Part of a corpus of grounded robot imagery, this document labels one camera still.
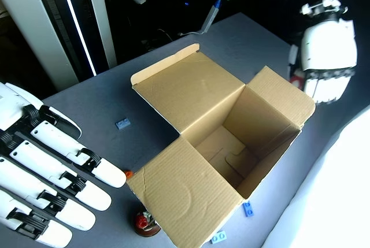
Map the white LED light strip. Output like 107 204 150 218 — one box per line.
56 0 98 77

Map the grey table cloth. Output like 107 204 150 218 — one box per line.
0 12 370 248

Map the white cabinet frame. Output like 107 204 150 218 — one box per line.
0 0 118 91

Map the cardboard box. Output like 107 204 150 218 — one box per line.
126 43 316 248

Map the grey-blue toy brick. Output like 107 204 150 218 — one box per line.
115 117 131 131

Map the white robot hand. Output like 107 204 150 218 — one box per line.
0 82 127 248
287 18 358 105

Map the white cloth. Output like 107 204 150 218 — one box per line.
261 109 370 248

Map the light blue toy brick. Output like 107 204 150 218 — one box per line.
210 230 228 245

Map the grey cable adapter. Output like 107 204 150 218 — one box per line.
200 0 223 34

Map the brown toy with red top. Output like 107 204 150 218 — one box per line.
135 210 162 236

